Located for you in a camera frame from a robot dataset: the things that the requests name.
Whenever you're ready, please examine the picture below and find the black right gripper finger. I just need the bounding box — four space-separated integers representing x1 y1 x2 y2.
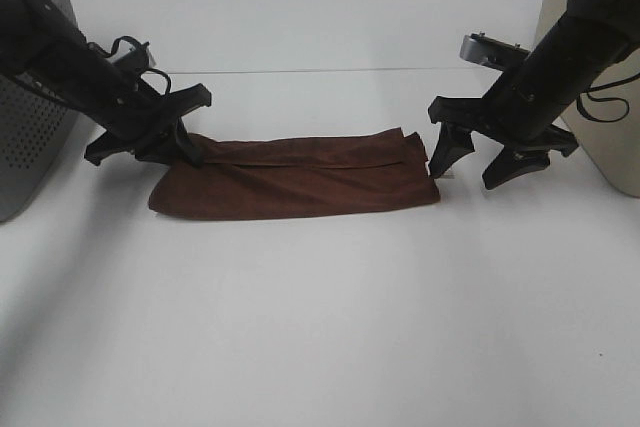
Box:
429 125 475 178
482 147 549 190

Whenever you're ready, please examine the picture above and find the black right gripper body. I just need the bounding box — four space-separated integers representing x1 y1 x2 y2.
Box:
428 96 578 157

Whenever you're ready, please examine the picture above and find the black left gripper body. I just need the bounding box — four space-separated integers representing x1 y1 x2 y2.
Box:
84 84 212 166

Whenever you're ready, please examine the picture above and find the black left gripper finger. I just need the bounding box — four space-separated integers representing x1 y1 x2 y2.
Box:
133 139 175 165
168 120 204 168

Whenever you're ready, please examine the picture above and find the brown towel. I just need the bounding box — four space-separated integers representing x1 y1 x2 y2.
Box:
148 128 440 221

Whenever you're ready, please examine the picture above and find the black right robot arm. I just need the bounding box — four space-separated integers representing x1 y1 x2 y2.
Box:
428 0 639 189

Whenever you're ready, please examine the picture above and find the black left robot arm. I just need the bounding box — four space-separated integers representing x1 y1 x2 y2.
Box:
1 0 212 167

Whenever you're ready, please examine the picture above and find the beige storage box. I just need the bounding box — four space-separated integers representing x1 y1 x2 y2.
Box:
534 0 639 197

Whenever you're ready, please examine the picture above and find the grey perforated laundry basket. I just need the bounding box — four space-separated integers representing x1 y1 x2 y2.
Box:
1 0 78 222

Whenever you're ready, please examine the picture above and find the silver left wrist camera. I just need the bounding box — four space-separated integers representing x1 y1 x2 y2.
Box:
113 42 156 75

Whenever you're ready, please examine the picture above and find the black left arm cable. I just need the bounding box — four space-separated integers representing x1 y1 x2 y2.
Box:
84 35 174 96

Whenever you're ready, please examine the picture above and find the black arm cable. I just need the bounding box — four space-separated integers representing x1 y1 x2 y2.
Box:
575 44 640 124
84 35 174 96

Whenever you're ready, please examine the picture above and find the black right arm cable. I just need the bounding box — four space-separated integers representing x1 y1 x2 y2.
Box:
575 44 640 124

